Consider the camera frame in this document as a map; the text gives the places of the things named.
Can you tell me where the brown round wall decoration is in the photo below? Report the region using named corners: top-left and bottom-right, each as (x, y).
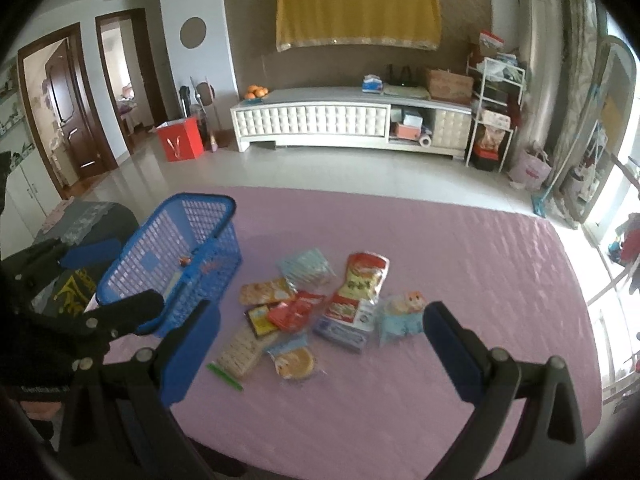
top-left (180, 16), bottom-right (208, 46)

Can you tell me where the yellow cloth cover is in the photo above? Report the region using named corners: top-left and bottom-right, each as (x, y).
top-left (275, 0), bottom-right (442, 53)

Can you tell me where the blue white flat packet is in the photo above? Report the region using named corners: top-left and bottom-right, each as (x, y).
top-left (312, 300), bottom-right (381, 353)

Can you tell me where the round cake packet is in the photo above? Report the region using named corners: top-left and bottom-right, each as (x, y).
top-left (265, 340), bottom-right (321, 383)

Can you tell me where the green folded cloth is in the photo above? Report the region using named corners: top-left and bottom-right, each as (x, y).
top-left (384, 84), bottom-right (431, 101)

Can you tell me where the white side cabinet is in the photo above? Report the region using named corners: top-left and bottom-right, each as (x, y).
top-left (0, 152), bottom-right (51, 256)

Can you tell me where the pink shopping bag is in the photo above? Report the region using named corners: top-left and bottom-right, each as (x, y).
top-left (509, 142), bottom-right (552, 191)

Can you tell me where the light blue striped packet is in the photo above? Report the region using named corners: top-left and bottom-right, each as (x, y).
top-left (277, 247), bottom-right (337, 288)

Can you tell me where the floor fan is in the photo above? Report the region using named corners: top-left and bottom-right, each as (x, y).
top-left (179, 76), bottom-right (221, 148)

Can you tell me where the white tufted media cabinet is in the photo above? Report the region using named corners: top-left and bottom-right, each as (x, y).
top-left (230, 86), bottom-right (473, 161)

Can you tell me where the red snack packet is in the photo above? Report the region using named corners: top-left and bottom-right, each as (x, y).
top-left (267, 291), bottom-right (326, 332)

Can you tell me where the red paper bag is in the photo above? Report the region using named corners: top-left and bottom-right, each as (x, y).
top-left (156, 116), bottom-right (205, 162)

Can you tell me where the dark wooden door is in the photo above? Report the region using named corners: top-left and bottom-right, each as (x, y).
top-left (44, 39), bottom-right (108, 181)

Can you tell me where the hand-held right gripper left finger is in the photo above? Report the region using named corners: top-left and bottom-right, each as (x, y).
top-left (60, 300), bottom-right (246, 480)

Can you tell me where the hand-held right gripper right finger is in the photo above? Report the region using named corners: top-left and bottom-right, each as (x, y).
top-left (422, 301), bottom-right (588, 480)

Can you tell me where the blue mop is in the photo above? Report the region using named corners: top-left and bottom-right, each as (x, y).
top-left (529, 125), bottom-right (601, 218)

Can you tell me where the blue plastic basket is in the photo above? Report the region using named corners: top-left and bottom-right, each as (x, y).
top-left (95, 192), bottom-right (243, 338)

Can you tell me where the clear cracker pack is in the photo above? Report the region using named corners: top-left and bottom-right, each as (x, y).
top-left (215, 325), bottom-right (273, 378)

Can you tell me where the dark yellow-print packet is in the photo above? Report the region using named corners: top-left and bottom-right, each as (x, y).
top-left (245, 304), bottom-right (281, 338)

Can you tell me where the standing air conditioner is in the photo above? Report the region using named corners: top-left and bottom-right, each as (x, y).
top-left (517, 0), bottom-right (561, 161)

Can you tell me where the light blue pig-print packet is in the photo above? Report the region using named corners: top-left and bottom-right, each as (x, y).
top-left (375, 291), bottom-right (427, 348)

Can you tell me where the black handbag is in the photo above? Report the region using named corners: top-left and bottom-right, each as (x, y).
top-left (387, 64), bottom-right (416, 87)

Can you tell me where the orange snack packet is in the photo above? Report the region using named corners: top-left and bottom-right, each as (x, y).
top-left (239, 277), bottom-right (297, 306)

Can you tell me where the cardboard box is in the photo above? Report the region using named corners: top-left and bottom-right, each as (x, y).
top-left (426, 69), bottom-right (474, 103)

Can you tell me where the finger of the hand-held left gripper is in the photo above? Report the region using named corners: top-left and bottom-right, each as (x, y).
top-left (0, 238), bottom-right (124, 286)
top-left (75, 289), bottom-right (166, 341)

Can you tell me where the tall red yellow snack bag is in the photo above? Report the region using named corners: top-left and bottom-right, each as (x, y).
top-left (322, 251), bottom-right (391, 333)

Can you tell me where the white shelf rack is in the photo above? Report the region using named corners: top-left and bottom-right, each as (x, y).
top-left (465, 55), bottom-right (527, 173)

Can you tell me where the pink quilted table cover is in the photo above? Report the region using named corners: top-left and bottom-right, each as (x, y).
top-left (100, 185), bottom-right (603, 480)

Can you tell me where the green stick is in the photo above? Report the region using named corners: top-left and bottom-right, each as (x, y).
top-left (207, 362), bottom-right (244, 391)

